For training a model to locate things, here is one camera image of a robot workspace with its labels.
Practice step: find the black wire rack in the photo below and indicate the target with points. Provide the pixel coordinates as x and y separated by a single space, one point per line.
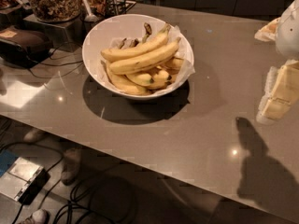
118 7

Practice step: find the white ceramic bowl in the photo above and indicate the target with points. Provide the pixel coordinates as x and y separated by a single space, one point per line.
110 32

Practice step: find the grey shoe middle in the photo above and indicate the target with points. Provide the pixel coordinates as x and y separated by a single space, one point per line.
71 166

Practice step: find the metal serving scoop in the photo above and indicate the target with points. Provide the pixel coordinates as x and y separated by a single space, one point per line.
89 17

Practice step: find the grey shoe bottom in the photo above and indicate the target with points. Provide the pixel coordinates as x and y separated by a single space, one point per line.
39 216

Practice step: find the black waffle iron appliance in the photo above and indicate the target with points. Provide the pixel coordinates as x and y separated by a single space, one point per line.
24 48

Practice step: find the grey shoe upper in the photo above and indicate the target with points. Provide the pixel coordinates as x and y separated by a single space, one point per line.
34 135

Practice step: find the small centre yellow banana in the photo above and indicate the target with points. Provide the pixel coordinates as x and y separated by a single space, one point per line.
141 78

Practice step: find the top yellow banana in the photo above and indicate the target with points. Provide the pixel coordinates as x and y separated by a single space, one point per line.
160 39

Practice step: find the glass jar of nuts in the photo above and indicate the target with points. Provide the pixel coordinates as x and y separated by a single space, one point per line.
51 11

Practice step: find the silver box on floor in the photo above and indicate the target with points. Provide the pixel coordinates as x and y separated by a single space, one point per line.
22 180

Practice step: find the right yellow banana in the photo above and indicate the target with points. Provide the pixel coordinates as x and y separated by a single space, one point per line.
174 63

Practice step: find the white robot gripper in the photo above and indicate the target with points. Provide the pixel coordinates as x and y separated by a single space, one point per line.
289 32

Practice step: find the long middle yellow banana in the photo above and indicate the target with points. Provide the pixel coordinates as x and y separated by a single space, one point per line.
145 61

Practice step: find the lower left yellow banana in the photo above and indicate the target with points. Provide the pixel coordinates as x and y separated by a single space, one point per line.
125 85

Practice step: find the grey shoe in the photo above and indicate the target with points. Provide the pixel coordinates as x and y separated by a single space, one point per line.
71 166
39 216
34 135

